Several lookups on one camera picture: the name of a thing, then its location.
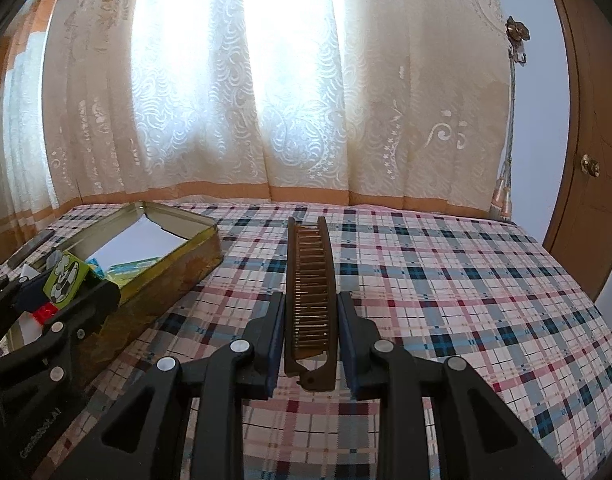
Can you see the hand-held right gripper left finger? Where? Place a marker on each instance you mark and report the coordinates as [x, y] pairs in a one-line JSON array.
[[275, 340]]

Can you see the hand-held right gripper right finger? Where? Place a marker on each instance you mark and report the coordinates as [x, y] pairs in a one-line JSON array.
[[348, 345]]

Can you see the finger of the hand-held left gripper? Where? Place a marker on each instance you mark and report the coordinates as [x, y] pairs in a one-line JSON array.
[[91, 305], [33, 294]]

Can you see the red building block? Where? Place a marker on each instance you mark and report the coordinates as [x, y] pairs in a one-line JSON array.
[[43, 312]]

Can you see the green cartoon cube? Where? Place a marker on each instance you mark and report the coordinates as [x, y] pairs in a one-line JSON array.
[[66, 277]]

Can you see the brown folding comb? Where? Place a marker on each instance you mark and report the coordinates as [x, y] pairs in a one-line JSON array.
[[311, 310]]

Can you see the clear plastic box green label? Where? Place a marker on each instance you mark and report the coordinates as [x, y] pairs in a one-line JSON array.
[[131, 270]]

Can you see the gold metal tin box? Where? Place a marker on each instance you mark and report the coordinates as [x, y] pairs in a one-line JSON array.
[[176, 280]]

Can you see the black remote control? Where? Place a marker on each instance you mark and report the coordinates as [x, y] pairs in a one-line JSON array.
[[31, 247]]

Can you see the white paper liner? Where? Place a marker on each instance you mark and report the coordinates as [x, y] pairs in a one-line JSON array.
[[136, 240]]

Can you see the orange white floral curtain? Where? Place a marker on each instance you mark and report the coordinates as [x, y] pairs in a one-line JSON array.
[[16, 135]]

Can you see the tasselled curtain tieback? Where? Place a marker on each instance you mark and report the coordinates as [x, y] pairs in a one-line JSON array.
[[508, 160]]

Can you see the cream lace curtain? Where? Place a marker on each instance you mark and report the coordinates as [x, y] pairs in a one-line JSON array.
[[286, 85]]

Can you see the brass door knob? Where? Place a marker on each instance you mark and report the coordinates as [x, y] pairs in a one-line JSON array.
[[590, 165]]

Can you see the brown wooden door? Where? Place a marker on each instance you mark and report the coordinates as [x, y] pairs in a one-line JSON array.
[[601, 110]]

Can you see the brass curtain hook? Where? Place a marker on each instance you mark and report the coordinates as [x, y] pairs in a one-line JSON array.
[[517, 32]]

